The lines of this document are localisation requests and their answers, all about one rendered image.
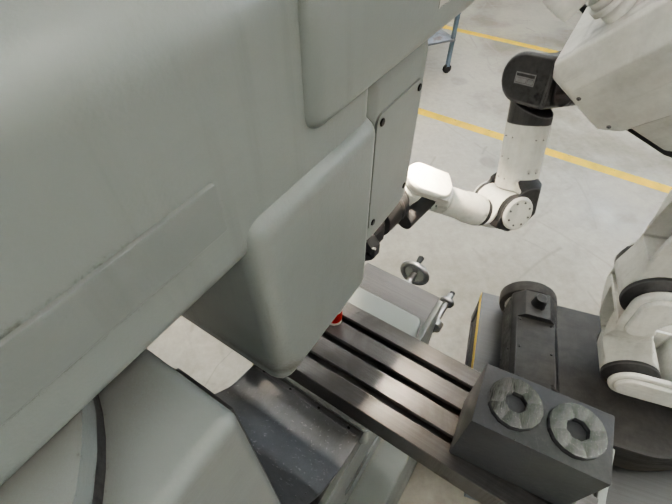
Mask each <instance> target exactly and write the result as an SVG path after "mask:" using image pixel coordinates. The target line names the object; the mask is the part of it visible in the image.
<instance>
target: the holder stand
mask: <svg viewBox="0 0 672 504"><path fill-rule="evenodd" d="M614 423H615V417H614V416H613V415H610V414H608V413H606V412H603V411H601V410H598V409H596V408H594V407H591V406H589V405H586V404H584V403H582V402H579V401H577V400H574V399H572V398H570V397H567V396H565V395H563V394H560V393H558V392H555V391H553V390H551V389H548V388H546V387H543V386H541V385H539V384H536V383H534V382H531V381H529V380H527V379H524V378H522V377H519V376H517V375H515V374H512V373H510V372H507V371H505V370H503V369H500V368H498V367H495V366H493V365H491V364H487V365H486V366H485V368H484V369H483V371H482V373H481V374H480V376H479V378H478V379H477V381H476V383H475V384H474V386H473V388H472V389H471V391H470V393H469V394H468V396H467V397H466V399H465V401H464V403H463V406H462V410H461V413H460V416H459V420H458V423H457V426H456V430H455V433H454V436H453V440H452V443H451V446H450V450H449V452H450V453H451V454H453V455H455V456H457V457H459V458H461V459H463V460H465V461H467V462H469V463H471V464H473V465H475V466H477V467H479V468H481V469H483V470H485V471H488V472H490V473H492V474H494V475H496V476H498V477H500V478H502V479H504V480H506V481H508V482H510V483H512V484H514V485H516V486H518V487H520V488H522V489H524V490H526V491H528V492H530V493H532V494H534V495H536V496H538V497H540V498H542V499H544V500H546V501H548V502H550V503H552V504H572V503H574V502H576V501H578V500H580V499H583V498H585V497H587V496H589V495H591V494H593V493H596V492H598V491H600V490H602V489H604V488H606V487H609V486H610V485H611V478H612V460H613V441H614Z"/></svg>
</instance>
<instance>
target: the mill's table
mask: <svg viewBox="0 0 672 504"><path fill-rule="evenodd" d="M480 374H481V373H480V372H478V371H476V370H474V369H473V368H471V367H469V366H467V365H465V364H463V363H461V362H460V361H458V360H456V359H454V358H452V357H450V356H448V355H446V354H445V353H443V352H441V351H439V350H437V349H435V348H433V347H432V346H430V345H428V344H426V343H424V342H422V341H420V340H419V339H417V338H415V337H413V336H411V335H409V334H407V333H405V332H404V331H402V330H400V329H398V328H396V327H394V326H392V325H391V324H389V323H387V322H385V321H383V320H381V319H379V318H378V317H376V316H374V315H372V314H370V313H368V312H366V311H364V310H363V309H361V308H359V307H357V306H355V305H353V304H351V303H350V302H347V303H346V304H345V306H344V307H343V308H342V322H341V323H340V324H339V325H336V326H333V325H329V327H328V328H327V329H326V330H325V332H324V333H323V334H322V336H321V337H320V338H319V340H318V341H317V342H316V344H315V345H314V346H313V348H312V349H311V350H310V351H309V353H308V354H307V355H306V357H305V358H304V359H303V361H302V362H301V363H300V365H299V366H298V367H297V368H296V370H295V371H294V372H293V373H292V374H291V375H289V376H288V377H289V378H291V379H292V380H294V381H295V382H297V383H298V384H300V385H301V386H303V387H304V388H306V389H307V390H309V391H311V392H312V393H314V394H315V395H317V396H318V397H320V398H321V399H323V400H324V401H326V402H327V403H329V404H330V405H332V406H333V407H335V408H336V409H338V410H340V411H341V412H343V413H344V414H346V415H347V416H349V417H350V418H352V419H353V420H355V421H356V422H358V423H359V424H361V425H362V426H364V427H365V428H367V429H369V430H370V431H372V432H373V433H375V434H376V435H378V436H379V437H381V438H382V439H384V440H385V441H387V442H388V443H390V444H391V445H393V446H394V447H396V448H398V449H399V450H401V451H402V452H404V453H405V454H407V455H408V456H410V457H411V458H413V459H414V460H416V461H417V462H419V463H420V464H422V465H423V466H425V467H427V468H428V469H430V470H431V471H433V472H434V473H436V474H437V475H439V476H440V477H442V478H443V479H445V480H446V481H448V482H449V483H451V484H452V485H454V486H456V487H457V488H459V489H460V490H462V491H463V492H465V493H466V494H468V495H469V496H471V497H472V498H474V499H475V500H477V501H478V502H480V503H481V504H552V503H550V502H548V501H546V500H544V499H542V498H540V497H538V496H536V495H534V494H532V493H530V492H528V491H526V490H524V489H522V488H520V487H518V486H516V485H514V484H512V483H510V482H508V481H506V480H504V479H502V478H500V477H498V476H496V475H494V474H492V473H490V472H488V471H485V470H483V469H481V468H479V467H477V466H475V465H473V464H471V463H469V462H467V461H465V460H463V459H461V458H459V457H457V456H455V455H453V454H451V453H450V452H449V450H450V446H451V443H452V440H453V436H454V433H455V430H456V426H457V423H458V420H459V416H460V413H461V410H462V406H463V403H464V401H465V399H466V397H467V396H468V394H469V393H470V391H471V389H472V388H473V386H474V384H475V383H476V381H477V379H478V378H479V376H480ZM607 492H608V487H606V488H604V489H602V490H600V491H598V492H596V493H593V494H591V495H589V496H587V497H585V498H583V499H580V500H578V501H576V502H574V503H572V504H605V503H606V497H607Z"/></svg>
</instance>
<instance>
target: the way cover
mask: <svg viewBox="0 0 672 504"><path fill-rule="evenodd" d="M256 367H257V368H256ZM254 369H255V370H254ZM259 370H260V371H259ZM250 371H251V372H250ZM250 373H251V374H250ZM266 373H267V372H265V371H264V370H262V369H261V368H259V367H258V366H256V365H255V364H254V365H253V366H252V367H251V368H250V369H248V370H247V371H246V372H245V373H244V374H243V375H242V376H241V377H240V378H239V379H238V380H237V381H236V382H235V383H234V384H233V385H231V386H230V387H228V388H227V389H224V390H222V391H220V392H218V393H215V395H216V396H218V397H219V398H220V399H222V400H223V401H224V402H226V403H227V404H229V405H230V406H231V407H233V408H234V410H235V412H236V414H237V416H238V418H239V420H241V421H240V422H241V424H242V426H243V428H244V430H245V432H246V434H247V436H248V438H249V440H251V439H252V440H251V441H250V442H251V444H252V445H254V446H253V448H254V450H255V452H256V454H257V456H258V458H259V460H260V462H261V464H262V466H263V468H265V469H264V470H265V472H266V474H267V476H268V478H269V480H270V482H271V484H272V486H273V488H274V489H275V492H276V494H277V496H278V498H279V500H280V502H281V504H310V503H311V502H312V501H314V500H315V499H316V498H317V497H318V496H319V495H320V494H321V493H322V492H323V490H324V489H325V488H326V487H327V486H328V484H329V483H330V482H331V481H332V479H333V478H334V477H335V476H336V474H337V473H338V472H339V471H340V469H341V468H342V467H343V465H344V464H345V462H346V461H347V459H348V457H349V456H350V454H351V453H352V451H353V449H354V448H355V446H356V445H357V443H358V442H359V440H360V438H361V437H362V435H363V434H364V432H362V431H361V430H359V429H358V428H356V427H355V426H353V425H352V424H350V423H349V422H347V421H346V420H344V419H343V418H341V417H340V416H338V415H337V414H335V413H334V412H332V411H331V410H329V409H328V408H326V407H325V406H323V405H321V404H320V403H318V402H317V401H315V400H314V399H312V398H311V397H309V396H308V395H306V394H305V393H303V392H302V391H300V390H299V389H297V388H296V387H294V386H293V385H291V384H290V383H288V382H287V381H285V380H284V379H282V378H276V377H274V376H271V375H270V374H268V373H267V374H266ZM265 376H266V377H265ZM247 377H248V378H247ZM252 378H253V379H252ZM254 378H255V379H254ZM268 379H269V380H268ZM261 381H262V382H261ZM270 381H271V382H270ZM275 382H276V383H275ZM237 385H239V386H237ZM259 387H260V388H259ZM291 388H292V389H291ZM259 390H260V391H259ZM227 392H228V393H227ZM255 392H256V393H255ZM295 392H296V393H297V394H296V393H295ZM262 393H263V394H262ZM233 394H235V395H236V396H235V395H233ZM245 394H246V395H245ZM277 394H278V395H277ZM262 395H263V396H262ZM232 396H233V397H232ZM252 396H253V397H252ZM259 396H260V397H259ZM275 396H277V397H275ZM241 397H242V398H241ZM278 398H279V399H278ZM286 399H287V400H286ZM242 400H244V401H242ZM301 401H302V402H301ZM314 401H315V402H314ZM297 403H298V405H297ZM289 405H290V406H289ZM310 405H311V406H310ZM277 406H278V407H277ZM306 406H307V407H308V408H307V407H306ZM256 407H257V408H256ZM275 407H276V408H275ZM309 407H310V408H309ZM287 408H288V409H287ZM297 409H298V410H297ZM244 410H245V412H244ZM296 411H297V412H296ZM319 412H321V413H319ZM285 413H286V414H285ZM330 413H331V414H330ZM265 414H266V415H265ZM287 414H288V415H287ZM239 416H240V417H239ZM270 418H271V419H270ZM272 418H273V419H272ZM331 418H332V419H331ZM314 419H315V420H314ZM266 420H269V421H266ZM273 420H274V421H273ZM275 420H276V421H275ZM325 420H326V421H325ZM263 421H264V422H263ZM274 422H275V423H274ZM280 422H281V423H280ZM301 422H303V423H301ZM336 422H338V423H336ZM249 424H250V425H249ZM279 424H280V425H279ZM305 424H306V425H307V426H306V425H305ZM312 424H313V425H312ZM343 424H344V425H343ZM347 424H349V425H347ZM261 425H262V426H261ZM304 425H305V426H306V427H305V426H304ZM311 425H312V426H311ZM265 426H266V427H265ZM269 426H270V427H269ZM316 426H317V427H316ZM318 426H319V428H318ZM288 428H289V430H288ZM310 428H312V429H310ZM291 429H292V430H291ZM271 430H272V431H271ZM282 430H283V431H282ZM328 430H329V431H328ZM338 430H339V431H338ZM254 431H255V433H254ZM320 431H321V432H320ZM303 432H304V433H303ZM347 432H348V433H347ZM264 433H266V434H264ZM345 433H347V434H345ZM264 435H265V436H264ZM320 435H321V436H320ZM343 435H344V436H343ZM353 435H355V437H354V436H353ZM327 436H329V437H327ZM307 438H308V439H307ZM255 440H256V442H253V441H255ZM291 440H292V441H291ZM295 440H296V441H295ZM311 440H312V442H311ZM325 440H326V441H325ZM286 441H287V442H286ZM348 441H349V442H348ZM327 442H328V443H327ZM272 443H273V444H272ZM313 444H314V445H313ZM320 444H321V445H320ZM340 444H342V445H340ZM262 445H263V446H262ZM288 445H289V446H288ZM311 445H312V446H311ZM339 445H340V446H339ZM281 446H282V447H281ZM258 448H260V449H258ZM297 448H298V449H297ZM326 448H327V449H326ZM340 448H341V449H340ZM299 449H300V450H301V451H300V450H299ZM313 449H314V450H313ZM309 450H310V451H311V452H310V451H309ZM257 451H258V452H257ZM331 451H332V452H333V453H332V452H331ZM259 453H260V454H261V455H260V454H259ZM314 453H315V454H314ZM295 454H296V455H295ZM302 455H304V456H302ZM293 457H294V458H293ZM295 457H296V458H295ZM298 457H299V459H298ZM270 458H271V459H270ZM315 459H316V460H315ZM310 460H311V461H310ZM318 461H321V462H318ZM275 462H276V463H275ZM283 463H284V465H283ZM322 463H324V464H322ZM272 464H273V465H272ZM311 464H312V465H311ZM276 466H278V468H277V467H276ZM296 466H297V467H296ZM281 468H282V469H281ZM299 468H300V469H301V470H299ZM280 469H281V470H280ZM290 469H292V470H290ZM316 469H317V471H316ZM323 469H324V470H325V471H324V470H323ZM291 471H292V473H291ZM326 471H327V472H328V473H327V472H326ZM304 472H305V473H304ZM323 472H325V473H324V474H325V475H324V474H323ZM317 476H318V477H317ZM280 477H281V478H280ZM290 478H291V479H290ZM281 479H282V480H281ZM316 479H317V480H316ZM319 479H320V480H319ZM322 479H323V480H322ZM286 482H287V483H286ZM309 482H310V483H309ZM305 483H306V485H305ZM279 484H280V485H279ZM291 484H292V485H293V486H292V485H291ZM290 485H291V486H292V487H291V486H290ZM309 485H310V486H309ZM282 489H283V490H282ZM305 492H306V493H305ZM279 495H281V496H279ZM295 495H296V497H295ZM292 500H293V501H292Z"/></svg>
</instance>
